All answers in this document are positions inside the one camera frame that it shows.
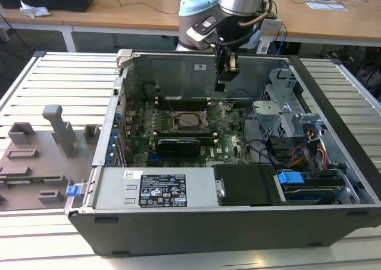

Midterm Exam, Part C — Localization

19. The white electrical box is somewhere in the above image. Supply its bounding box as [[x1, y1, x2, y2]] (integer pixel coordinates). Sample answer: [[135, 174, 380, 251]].
[[256, 18, 283, 54]]

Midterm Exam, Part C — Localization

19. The black and grey PC case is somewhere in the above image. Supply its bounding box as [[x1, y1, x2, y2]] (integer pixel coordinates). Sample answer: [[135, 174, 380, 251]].
[[64, 48, 381, 257]]

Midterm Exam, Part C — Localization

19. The thick black cable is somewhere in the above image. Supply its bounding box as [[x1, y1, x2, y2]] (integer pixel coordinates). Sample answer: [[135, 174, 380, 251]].
[[241, 107, 268, 163]]

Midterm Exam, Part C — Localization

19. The silver CPU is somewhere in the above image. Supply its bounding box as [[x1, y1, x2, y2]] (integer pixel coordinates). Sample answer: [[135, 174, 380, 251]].
[[175, 114, 199, 128]]

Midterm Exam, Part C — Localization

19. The silver metal disk bay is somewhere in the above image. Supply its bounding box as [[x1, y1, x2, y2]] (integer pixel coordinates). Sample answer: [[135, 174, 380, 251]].
[[252, 68, 328, 139]]

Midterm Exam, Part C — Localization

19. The black plastic cover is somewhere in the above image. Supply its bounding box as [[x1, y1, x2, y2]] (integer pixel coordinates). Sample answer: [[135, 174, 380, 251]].
[[211, 163, 279, 207]]

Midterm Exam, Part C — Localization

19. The crumpled white paper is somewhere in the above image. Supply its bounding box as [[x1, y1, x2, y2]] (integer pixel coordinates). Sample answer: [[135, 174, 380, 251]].
[[19, 0, 52, 18]]

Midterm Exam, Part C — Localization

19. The white paper sheet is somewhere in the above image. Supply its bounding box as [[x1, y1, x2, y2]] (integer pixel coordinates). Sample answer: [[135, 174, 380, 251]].
[[305, 1, 348, 12]]

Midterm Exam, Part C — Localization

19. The silver power supply unit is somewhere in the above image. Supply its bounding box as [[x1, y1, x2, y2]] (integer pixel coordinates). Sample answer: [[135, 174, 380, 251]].
[[86, 166, 220, 210]]

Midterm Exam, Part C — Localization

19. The grey parts rack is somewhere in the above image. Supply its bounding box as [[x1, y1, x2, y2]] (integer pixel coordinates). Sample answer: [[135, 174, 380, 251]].
[[0, 104, 101, 213]]

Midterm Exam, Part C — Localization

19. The thin wire locking lever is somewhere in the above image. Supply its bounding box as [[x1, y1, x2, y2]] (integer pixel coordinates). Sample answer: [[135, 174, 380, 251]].
[[164, 98, 180, 119]]

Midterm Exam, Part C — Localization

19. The green motherboard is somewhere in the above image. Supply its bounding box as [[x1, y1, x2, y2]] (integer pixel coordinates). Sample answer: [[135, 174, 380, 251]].
[[127, 98, 254, 168]]

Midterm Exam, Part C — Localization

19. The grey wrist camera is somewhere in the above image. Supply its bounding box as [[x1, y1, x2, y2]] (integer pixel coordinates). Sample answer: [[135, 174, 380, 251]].
[[186, 15, 224, 49]]

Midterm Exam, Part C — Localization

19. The grey case latch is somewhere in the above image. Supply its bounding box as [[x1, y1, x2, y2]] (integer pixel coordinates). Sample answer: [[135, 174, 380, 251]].
[[115, 49, 134, 70]]

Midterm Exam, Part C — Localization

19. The red and black twisted wire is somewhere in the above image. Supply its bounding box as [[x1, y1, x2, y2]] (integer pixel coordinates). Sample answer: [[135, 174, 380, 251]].
[[124, 91, 135, 116]]

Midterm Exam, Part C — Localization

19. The hard disk in blue carrier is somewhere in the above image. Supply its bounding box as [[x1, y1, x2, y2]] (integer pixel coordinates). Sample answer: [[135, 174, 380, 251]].
[[276, 169, 348, 207]]

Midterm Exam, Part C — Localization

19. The wooden desk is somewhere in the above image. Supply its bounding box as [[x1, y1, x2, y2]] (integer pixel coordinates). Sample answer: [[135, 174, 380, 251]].
[[261, 0, 381, 49], [0, 0, 223, 53]]

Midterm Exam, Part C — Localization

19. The yellow and red wire bundle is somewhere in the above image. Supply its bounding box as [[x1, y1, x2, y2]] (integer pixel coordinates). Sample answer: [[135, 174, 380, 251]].
[[293, 129, 328, 171]]

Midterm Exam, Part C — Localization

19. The silver metal socket cover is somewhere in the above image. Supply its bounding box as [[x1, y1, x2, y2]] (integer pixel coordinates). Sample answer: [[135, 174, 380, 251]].
[[204, 103, 227, 126]]

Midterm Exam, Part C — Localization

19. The CPU socket with metal frame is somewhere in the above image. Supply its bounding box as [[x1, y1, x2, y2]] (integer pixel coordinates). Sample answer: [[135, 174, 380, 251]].
[[168, 110, 211, 133]]

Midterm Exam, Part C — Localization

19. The black graphics card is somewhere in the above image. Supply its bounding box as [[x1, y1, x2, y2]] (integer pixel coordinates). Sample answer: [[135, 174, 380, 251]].
[[155, 137, 202, 158]]

